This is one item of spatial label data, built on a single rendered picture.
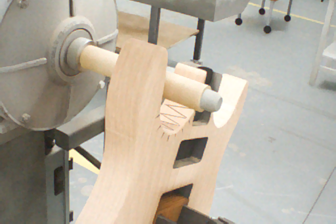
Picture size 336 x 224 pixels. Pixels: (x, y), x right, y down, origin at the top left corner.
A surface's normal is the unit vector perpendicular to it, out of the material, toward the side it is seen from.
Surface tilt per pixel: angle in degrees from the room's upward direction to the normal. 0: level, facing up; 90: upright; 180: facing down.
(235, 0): 90
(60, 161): 90
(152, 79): 89
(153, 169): 89
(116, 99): 80
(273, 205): 0
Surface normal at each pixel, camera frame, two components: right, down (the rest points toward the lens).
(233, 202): 0.09, -0.88
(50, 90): 0.74, 0.46
